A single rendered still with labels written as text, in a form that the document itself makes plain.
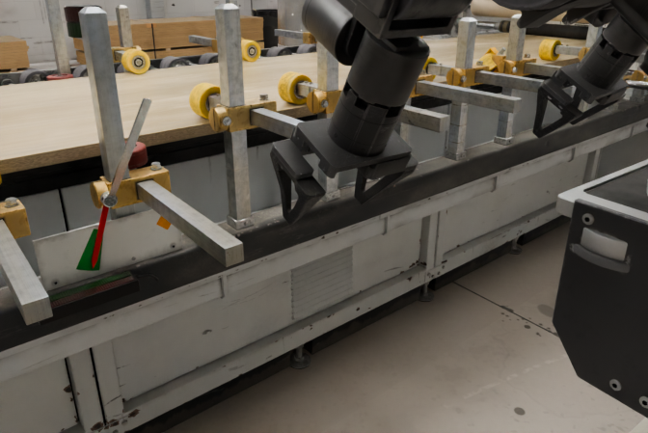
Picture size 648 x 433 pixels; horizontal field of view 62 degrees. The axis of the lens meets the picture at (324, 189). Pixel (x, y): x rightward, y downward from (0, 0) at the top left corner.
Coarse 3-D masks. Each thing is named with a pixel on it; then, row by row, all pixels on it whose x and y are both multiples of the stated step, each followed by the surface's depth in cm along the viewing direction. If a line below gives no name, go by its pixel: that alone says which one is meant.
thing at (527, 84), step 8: (432, 64) 166; (440, 64) 164; (432, 72) 166; (440, 72) 163; (480, 72) 152; (488, 72) 152; (496, 72) 152; (480, 80) 153; (488, 80) 151; (496, 80) 149; (504, 80) 147; (512, 80) 145; (520, 80) 143; (528, 80) 142; (536, 80) 140; (512, 88) 146; (520, 88) 144; (528, 88) 142; (536, 88) 140; (568, 88) 134
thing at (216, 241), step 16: (144, 192) 97; (160, 192) 95; (160, 208) 92; (176, 208) 88; (192, 208) 88; (176, 224) 88; (192, 224) 83; (208, 224) 83; (208, 240) 79; (224, 240) 78; (224, 256) 76; (240, 256) 77
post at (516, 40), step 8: (512, 16) 163; (520, 16) 162; (512, 24) 164; (512, 32) 164; (520, 32) 163; (512, 40) 165; (520, 40) 164; (512, 48) 166; (520, 48) 165; (512, 56) 166; (520, 56) 167; (504, 88) 171; (504, 112) 173; (504, 120) 174; (512, 120) 174; (504, 128) 174; (512, 128) 176; (504, 136) 175
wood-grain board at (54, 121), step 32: (256, 64) 205; (288, 64) 205; (448, 64) 205; (0, 96) 150; (32, 96) 150; (64, 96) 150; (128, 96) 150; (160, 96) 150; (256, 96) 150; (0, 128) 119; (32, 128) 119; (64, 128) 119; (128, 128) 119; (160, 128) 119; (192, 128) 121; (0, 160) 99; (32, 160) 102; (64, 160) 106
